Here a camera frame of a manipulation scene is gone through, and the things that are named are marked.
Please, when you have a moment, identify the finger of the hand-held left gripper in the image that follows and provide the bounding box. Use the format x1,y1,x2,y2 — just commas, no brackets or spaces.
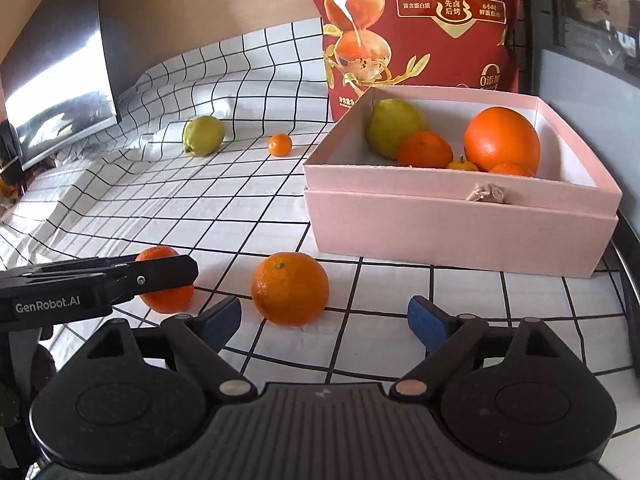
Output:
0,257,137,283
0,255,198,333

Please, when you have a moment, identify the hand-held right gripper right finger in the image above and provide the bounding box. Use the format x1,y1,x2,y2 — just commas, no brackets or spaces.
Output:
390,296,588,402

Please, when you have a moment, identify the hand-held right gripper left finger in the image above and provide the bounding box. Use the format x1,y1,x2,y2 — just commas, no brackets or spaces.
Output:
87,296,256,402

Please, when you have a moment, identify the pink cardboard box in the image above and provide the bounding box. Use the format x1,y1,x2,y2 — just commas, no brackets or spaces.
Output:
303,85,622,279

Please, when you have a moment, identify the mandarin orange with stem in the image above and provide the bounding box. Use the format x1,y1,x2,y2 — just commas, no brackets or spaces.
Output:
398,131,454,169

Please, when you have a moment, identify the large orange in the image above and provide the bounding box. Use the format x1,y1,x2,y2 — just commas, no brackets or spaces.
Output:
463,106,542,173

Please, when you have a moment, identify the yellow-green pear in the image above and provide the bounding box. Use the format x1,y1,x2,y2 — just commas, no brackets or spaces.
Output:
365,98,430,158

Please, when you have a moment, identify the white checkered tablecloth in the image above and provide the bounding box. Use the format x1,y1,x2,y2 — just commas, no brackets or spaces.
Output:
0,17,640,441

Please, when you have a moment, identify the black computer monitor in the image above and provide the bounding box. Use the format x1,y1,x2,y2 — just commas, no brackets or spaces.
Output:
0,0,122,171

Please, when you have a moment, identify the green lemon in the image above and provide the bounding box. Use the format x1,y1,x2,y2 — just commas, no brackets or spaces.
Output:
181,115,226,157

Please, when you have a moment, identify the red snack bag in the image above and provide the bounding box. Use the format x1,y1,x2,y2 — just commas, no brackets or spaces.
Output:
304,0,521,123

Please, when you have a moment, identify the dark glossy appliance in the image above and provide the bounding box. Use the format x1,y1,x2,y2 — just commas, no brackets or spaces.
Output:
520,0,640,261

